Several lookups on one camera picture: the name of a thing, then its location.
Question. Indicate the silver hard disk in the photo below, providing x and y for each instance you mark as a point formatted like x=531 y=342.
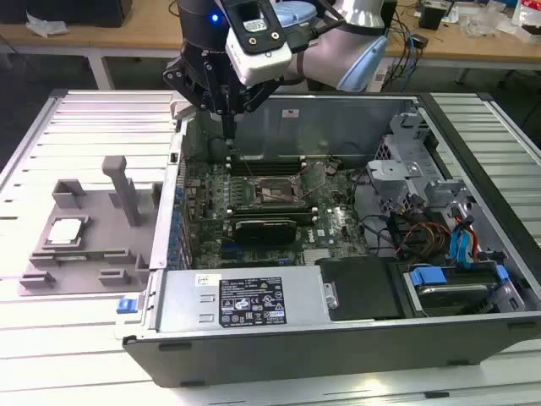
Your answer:
x=456 y=296

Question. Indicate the wooden desk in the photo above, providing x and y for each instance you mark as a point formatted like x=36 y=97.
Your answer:
x=127 y=38

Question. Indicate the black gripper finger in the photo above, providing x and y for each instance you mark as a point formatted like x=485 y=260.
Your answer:
x=258 y=99
x=198 y=89

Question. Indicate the installed green RAM sticks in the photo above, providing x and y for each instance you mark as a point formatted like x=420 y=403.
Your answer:
x=270 y=210

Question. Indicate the white labelled tag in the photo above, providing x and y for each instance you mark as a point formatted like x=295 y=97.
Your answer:
x=379 y=78

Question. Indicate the red and white bag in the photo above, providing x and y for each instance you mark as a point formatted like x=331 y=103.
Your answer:
x=528 y=17

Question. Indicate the black cylinder component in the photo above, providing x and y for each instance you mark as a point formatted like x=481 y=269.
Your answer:
x=216 y=150

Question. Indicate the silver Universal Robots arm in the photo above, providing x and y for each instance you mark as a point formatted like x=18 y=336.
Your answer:
x=329 y=59

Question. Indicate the CPU socket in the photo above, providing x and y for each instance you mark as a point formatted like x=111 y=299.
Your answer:
x=274 y=190

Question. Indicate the black graphics card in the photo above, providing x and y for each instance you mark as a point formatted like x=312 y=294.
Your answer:
x=266 y=232

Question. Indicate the clear plastic bags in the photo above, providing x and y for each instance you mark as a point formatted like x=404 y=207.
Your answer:
x=486 y=21

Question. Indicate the silver metal drive cage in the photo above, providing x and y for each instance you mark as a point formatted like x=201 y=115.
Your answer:
x=393 y=169

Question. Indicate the small black container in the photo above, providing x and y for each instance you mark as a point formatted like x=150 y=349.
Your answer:
x=431 y=19

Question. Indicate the small black device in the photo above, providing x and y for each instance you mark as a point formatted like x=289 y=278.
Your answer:
x=420 y=40

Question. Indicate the white case sticker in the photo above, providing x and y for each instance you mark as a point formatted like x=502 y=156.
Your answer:
x=291 y=113

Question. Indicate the tall black box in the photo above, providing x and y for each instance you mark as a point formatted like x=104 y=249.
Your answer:
x=389 y=12

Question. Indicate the blue disk carrier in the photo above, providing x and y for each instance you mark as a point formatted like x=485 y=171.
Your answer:
x=429 y=277

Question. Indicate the black open PC case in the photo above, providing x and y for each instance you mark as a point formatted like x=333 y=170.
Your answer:
x=296 y=355

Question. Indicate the silver power supply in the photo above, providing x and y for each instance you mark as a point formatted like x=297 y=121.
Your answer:
x=181 y=304

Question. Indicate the crumpled white plastic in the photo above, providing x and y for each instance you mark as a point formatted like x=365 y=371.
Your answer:
x=46 y=23

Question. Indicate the brown round board component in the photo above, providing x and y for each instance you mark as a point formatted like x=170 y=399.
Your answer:
x=332 y=167

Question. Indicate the blue case latch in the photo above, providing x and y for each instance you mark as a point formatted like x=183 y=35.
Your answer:
x=126 y=305

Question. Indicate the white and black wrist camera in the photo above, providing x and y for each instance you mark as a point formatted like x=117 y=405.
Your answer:
x=262 y=63

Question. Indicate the green motherboard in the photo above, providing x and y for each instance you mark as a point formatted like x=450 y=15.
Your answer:
x=338 y=199

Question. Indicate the silver CPU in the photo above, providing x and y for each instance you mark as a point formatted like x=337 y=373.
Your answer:
x=65 y=232

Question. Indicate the silver chipset heatsink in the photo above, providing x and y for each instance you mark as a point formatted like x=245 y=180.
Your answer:
x=317 y=256

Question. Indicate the thin metal locking lever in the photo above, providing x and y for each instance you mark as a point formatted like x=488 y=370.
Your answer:
x=245 y=165

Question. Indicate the gray parts rack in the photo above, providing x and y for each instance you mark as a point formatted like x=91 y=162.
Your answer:
x=97 y=237

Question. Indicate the black plastic shroud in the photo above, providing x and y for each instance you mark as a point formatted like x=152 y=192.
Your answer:
x=359 y=287

